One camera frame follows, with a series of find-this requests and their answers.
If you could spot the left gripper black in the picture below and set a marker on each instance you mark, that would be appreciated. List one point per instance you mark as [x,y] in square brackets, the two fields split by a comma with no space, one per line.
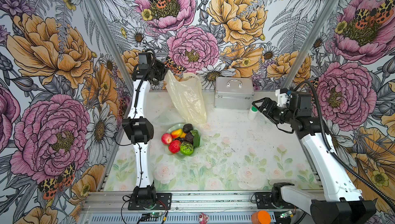
[164,68]

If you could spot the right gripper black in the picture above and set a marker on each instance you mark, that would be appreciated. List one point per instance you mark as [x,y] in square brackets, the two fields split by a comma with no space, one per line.
[266,100]

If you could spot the cream translucent plastic bag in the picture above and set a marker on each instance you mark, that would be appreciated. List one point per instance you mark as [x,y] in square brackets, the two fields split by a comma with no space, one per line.
[187,97]

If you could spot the light green wavy plate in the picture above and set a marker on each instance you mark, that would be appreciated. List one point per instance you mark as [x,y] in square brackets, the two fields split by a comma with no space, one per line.
[181,139]

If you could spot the red yellow apple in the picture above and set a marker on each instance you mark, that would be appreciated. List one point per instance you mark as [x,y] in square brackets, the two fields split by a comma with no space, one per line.
[166,138]

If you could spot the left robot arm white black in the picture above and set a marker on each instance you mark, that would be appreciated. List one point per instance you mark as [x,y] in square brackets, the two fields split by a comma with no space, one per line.
[138,128]

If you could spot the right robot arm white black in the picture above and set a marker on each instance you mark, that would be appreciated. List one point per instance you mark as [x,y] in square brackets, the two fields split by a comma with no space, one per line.
[339,201]

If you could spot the white bottle green cap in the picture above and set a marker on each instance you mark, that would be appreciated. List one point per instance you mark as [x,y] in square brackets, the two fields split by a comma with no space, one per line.
[252,113]

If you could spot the silver aluminium case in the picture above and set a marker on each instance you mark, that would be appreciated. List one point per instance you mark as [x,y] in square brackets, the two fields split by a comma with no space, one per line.
[233,93]

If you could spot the dark avocado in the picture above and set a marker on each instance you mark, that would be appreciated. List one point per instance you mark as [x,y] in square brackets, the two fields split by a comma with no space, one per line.
[187,128]

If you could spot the yellow red mango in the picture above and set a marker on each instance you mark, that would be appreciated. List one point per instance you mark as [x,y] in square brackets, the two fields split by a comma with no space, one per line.
[176,133]

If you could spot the dark purple fig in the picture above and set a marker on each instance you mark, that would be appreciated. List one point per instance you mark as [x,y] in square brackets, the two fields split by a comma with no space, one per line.
[189,138]

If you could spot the green leaf grape bunch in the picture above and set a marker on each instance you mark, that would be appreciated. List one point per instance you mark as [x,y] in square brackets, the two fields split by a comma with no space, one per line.
[196,138]

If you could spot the red strawberry fruit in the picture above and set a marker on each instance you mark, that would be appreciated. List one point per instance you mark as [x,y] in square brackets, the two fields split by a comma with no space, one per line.
[175,146]

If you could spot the green kiwi half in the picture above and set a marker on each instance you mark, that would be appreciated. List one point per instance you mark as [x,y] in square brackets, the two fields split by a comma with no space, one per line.
[186,148]

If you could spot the orange round cap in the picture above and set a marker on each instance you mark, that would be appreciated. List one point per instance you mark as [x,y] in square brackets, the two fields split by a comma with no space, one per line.
[261,217]

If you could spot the pink white small figure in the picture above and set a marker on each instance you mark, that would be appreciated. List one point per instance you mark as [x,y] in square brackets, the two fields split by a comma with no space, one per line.
[203,218]

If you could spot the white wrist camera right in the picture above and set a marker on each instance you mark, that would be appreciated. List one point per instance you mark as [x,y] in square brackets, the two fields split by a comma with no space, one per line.
[283,97]

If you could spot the aluminium corner post left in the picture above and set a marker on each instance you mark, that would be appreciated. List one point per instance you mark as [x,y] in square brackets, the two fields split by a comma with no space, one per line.
[100,19]

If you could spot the aluminium corner post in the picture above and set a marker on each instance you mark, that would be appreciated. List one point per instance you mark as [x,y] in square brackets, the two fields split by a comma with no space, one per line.
[312,35]
[100,19]

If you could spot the aluminium corner post right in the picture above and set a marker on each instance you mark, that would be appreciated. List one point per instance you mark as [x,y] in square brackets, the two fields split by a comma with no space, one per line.
[312,35]

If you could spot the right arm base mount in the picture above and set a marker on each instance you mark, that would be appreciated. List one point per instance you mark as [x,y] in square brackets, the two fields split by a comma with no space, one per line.
[263,200]

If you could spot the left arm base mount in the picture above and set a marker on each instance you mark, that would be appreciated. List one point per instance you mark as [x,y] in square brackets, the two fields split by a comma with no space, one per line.
[161,201]

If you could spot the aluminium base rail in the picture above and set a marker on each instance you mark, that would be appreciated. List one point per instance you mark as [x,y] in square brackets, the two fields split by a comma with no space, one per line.
[184,207]

